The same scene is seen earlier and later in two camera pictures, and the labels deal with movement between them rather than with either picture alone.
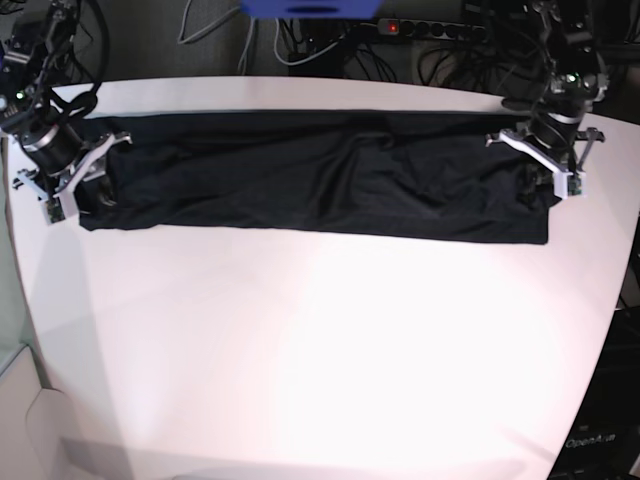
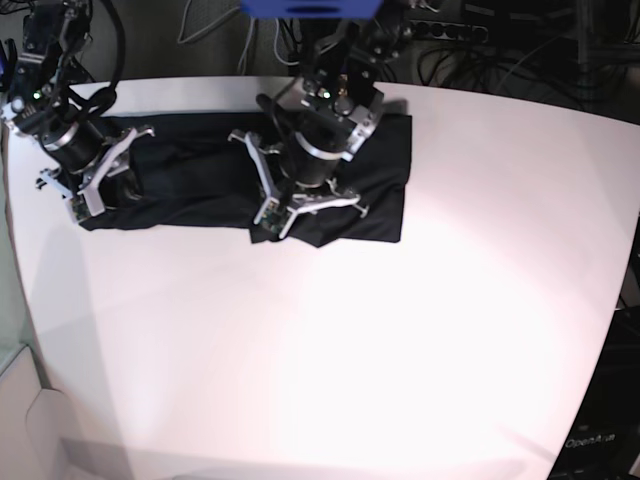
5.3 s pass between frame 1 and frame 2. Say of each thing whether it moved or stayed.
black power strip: stayed
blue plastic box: stayed
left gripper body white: moved
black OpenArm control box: stayed
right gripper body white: moved
